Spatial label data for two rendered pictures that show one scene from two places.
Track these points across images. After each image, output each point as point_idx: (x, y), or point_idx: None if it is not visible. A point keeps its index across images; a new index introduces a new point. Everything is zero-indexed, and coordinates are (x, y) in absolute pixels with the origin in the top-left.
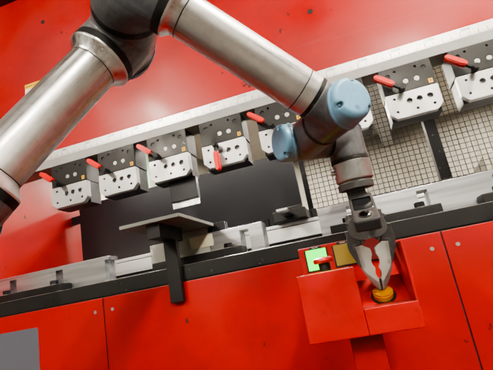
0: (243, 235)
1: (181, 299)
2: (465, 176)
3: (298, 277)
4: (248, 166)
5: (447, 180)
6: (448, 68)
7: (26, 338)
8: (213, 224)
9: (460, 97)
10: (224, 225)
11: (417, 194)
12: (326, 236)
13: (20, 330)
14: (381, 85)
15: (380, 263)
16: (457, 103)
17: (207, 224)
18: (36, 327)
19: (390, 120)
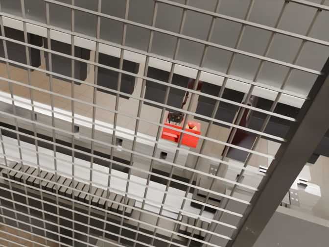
0: (244, 176)
1: None
2: (98, 120)
3: (199, 123)
4: (249, 134)
5: (108, 123)
6: (87, 51)
7: (242, 101)
8: (268, 167)
9: (88, 73)
10: (258, 167)
11: (94, 163)
12: (185, 145)
13: (243, 100)
14: (139, 63)
15: (173, 122)
16: (81, 78)
17: (267, 160)
18: (243, 101)
19: (131, 91)
